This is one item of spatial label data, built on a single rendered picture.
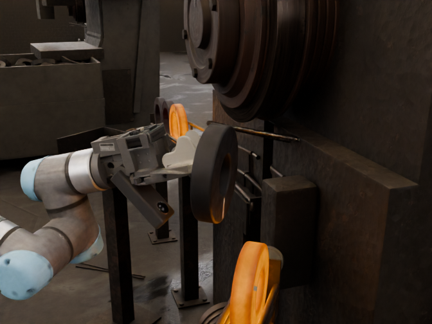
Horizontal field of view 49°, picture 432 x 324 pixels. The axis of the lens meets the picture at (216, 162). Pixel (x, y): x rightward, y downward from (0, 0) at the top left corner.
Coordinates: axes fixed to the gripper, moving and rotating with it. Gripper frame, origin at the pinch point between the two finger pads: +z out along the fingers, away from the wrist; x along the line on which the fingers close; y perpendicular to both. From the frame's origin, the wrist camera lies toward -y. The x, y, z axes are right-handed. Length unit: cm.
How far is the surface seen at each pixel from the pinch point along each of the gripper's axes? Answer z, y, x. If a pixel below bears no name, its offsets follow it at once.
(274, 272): 2.5, -24.3, 7.8
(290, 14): 11.6, 18.9, 27.0
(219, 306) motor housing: -14.2, -36.5, 16.6
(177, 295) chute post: -66, -77, 89
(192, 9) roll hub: -11.7, 25.7, 40.2
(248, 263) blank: 2.3, -16.1, -3.5
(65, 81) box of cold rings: -176, 16, 216
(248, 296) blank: 2.2, -19.7, -6.9
